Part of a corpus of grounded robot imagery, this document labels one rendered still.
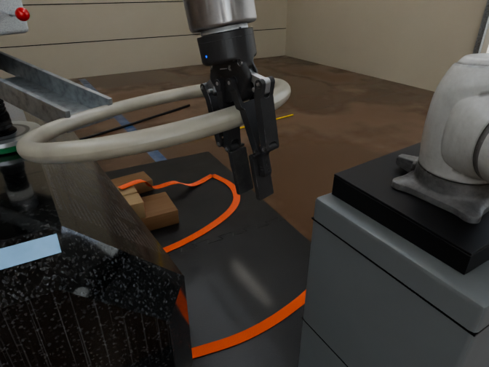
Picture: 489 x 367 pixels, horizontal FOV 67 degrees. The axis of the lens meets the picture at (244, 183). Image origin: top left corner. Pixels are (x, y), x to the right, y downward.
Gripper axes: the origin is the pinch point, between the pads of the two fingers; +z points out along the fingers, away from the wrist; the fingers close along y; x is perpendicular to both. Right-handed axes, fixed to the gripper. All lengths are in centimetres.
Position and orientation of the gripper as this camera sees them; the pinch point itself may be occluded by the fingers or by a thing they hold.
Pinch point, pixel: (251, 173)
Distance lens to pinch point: 56.1
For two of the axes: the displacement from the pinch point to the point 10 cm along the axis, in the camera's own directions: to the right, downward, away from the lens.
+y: -6.6, -1.6, 7.3
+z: 1.8, 9.2, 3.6
